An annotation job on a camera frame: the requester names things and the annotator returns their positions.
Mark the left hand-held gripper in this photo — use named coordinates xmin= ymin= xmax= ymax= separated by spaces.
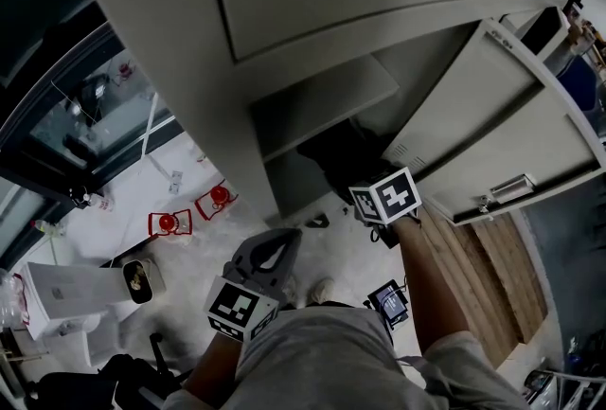
xmin=204 ymin=212 xmax=331 ymax=344

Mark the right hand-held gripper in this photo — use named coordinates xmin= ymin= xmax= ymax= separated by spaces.
xmin=348 ymin=166 xmax=422 ymax=248

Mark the black bag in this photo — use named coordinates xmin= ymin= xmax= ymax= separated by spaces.
xmin=295 ymin=118 xmax=394 ymax=205

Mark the person's left forearm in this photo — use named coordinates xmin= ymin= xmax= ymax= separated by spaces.
xmin=182 ymin=331 xmax=242 ymax=395

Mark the person's right forearm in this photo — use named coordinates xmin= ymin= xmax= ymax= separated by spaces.
xmin=395 ymin=216 xmax=472 ymax=355

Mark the open grey locker door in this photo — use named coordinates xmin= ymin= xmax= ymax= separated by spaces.
xmin=381 ymin=18 xmax=606 ymax=227

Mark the person's white right shoe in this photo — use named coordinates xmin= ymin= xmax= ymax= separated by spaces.
xmin=307 ymin=277 xmax=336 ymax=305

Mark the person's white shoe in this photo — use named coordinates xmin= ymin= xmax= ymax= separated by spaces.
xmin=307 ymin=277 xmax=336 ymax=305
xmin=282 ymin=275 xmax=302 ymax=308

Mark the person's white left shoe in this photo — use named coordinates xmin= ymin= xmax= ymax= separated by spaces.
xmin=282 ymin=275 xmax=302 ymax=308

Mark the red caged lantern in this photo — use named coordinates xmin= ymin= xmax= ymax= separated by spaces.
xmin=148 ymin=208 xmax=193 ymax=239
xmin=194 ymin=185 xmax=238 ymax=221

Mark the small black screen device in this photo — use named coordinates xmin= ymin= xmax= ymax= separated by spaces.
xmin=363 ymin=279 xmax=411 ymax=330

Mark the wooden step platform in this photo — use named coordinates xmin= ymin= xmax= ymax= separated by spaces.
xmin=419 ymin=202 xmax=550 ymax=369

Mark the person's light grey shirt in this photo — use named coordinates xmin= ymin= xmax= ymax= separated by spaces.
xmin=163 ymin=306 xmax=531 ymax=410

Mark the blue chair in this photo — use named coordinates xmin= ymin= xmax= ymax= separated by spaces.
xmin=556 ymin=55 xmax=606 ymax=139

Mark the small white bottle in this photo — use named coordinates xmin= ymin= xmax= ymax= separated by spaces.
xmin=70 ymin=189 xmax=115 ymax=213

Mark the white cardboard box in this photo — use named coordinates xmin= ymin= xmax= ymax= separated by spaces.
xmin=21 ymin=260 xmax=134 ymax=341

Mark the clear bottle with green liquid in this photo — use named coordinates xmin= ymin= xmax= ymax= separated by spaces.
xmin=31 ymin=219 xmax=65 ymax=237

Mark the black framed window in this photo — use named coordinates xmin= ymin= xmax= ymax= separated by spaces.
xmin=0 ymin=19 xmax=186 ymax=267

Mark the black office chair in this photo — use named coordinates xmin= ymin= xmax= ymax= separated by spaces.
xmin=26 ymin=331 xmax=193 ymax=410

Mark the clear plastic bag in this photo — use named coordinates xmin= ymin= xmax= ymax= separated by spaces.
xmin=0 ymin=268 xmax=32 ymax=331

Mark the metal frame trolley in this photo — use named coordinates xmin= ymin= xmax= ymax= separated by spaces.
xmin=523 ymin=367 xmax=606 ymax=410

